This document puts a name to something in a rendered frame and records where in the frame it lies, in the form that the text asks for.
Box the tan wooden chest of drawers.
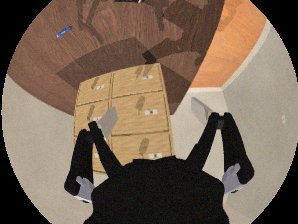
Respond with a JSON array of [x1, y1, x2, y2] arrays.
[[73, 63, 175, 155]]

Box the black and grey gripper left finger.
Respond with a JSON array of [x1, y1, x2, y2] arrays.
[[64, 106, 141, 203]]

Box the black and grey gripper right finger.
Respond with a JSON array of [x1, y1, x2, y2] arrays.
[[167, 97, 254, 199]]

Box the light wooden drawer front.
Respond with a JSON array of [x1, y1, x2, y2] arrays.
[[92, 139, 110, 172], [77, 73, 112, 107], [75, 102, 109, 136], [112, 134, 171, 166], [111, 93, 168, 136], [112, 65, 162, 98]]

